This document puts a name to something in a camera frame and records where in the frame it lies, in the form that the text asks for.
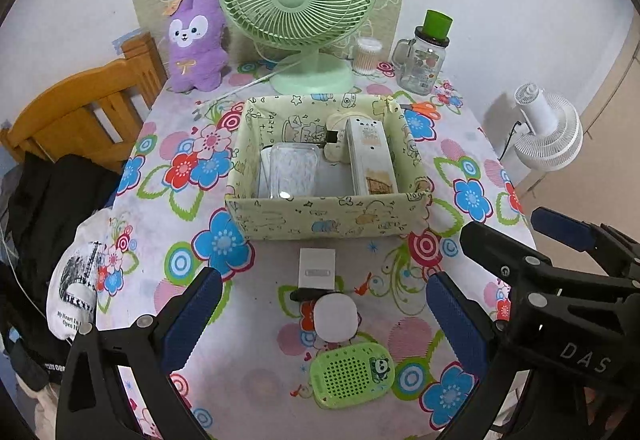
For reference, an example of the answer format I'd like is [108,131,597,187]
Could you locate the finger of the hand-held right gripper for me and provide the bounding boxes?
[459,221,557,292]
[531,207,640,278]

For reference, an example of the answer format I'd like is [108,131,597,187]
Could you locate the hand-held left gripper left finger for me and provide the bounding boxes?
[55,266,224,440]

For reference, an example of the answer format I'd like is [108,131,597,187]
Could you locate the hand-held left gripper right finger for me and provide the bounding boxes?
[425,271,533,440]

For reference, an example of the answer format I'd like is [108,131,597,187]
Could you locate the white rounded case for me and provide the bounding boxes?
[312,292,359,343]

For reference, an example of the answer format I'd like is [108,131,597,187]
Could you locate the green perforated case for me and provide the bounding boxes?
[308,341,396,410]

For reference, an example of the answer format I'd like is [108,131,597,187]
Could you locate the white power adapter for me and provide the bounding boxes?
[298,247,337,291]

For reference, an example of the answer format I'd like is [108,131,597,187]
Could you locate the white rectangular box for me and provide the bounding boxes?
[345,116,399,196]

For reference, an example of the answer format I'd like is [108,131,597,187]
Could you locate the yellow-green printed storage box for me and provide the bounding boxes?
[224,93,433,241]

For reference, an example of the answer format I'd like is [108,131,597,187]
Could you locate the beige round case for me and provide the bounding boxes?
[322,111,358,164]

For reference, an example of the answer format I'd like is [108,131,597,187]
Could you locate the clear box of paper clips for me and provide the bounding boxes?
[259,142,321,199]

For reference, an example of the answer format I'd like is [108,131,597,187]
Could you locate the white clip fan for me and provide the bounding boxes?
[512,82,584,171]

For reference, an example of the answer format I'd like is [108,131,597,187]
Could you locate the white printed bag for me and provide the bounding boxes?
[46,212,126,341]

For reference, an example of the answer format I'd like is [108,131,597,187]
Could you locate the orange scissors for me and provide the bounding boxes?
[398,101,443,121]

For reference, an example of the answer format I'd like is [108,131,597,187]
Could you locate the beige cloth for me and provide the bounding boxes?
[15,370,61,440]

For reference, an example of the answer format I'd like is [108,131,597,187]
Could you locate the black jacket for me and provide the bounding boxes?
[5,152,123,281]

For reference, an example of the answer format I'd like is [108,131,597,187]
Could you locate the glass mug jar green lid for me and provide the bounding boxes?
[391,10,452,96]

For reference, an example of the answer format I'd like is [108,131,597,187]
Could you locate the cotton swab container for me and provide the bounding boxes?
[354,37,382,74]

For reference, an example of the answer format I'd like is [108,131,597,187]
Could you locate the wooden chair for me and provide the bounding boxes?
[0,32,168,173]

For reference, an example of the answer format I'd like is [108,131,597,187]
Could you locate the purple plush toy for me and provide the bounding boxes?
[162,0,231,93]

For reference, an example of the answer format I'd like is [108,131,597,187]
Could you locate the black fan cable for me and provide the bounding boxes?
[497,120,523,158]

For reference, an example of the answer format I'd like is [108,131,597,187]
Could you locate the black bag with strap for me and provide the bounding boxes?
[0,265,66,391]

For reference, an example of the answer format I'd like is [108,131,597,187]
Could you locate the white fan cable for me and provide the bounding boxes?
[192,57,301,121]

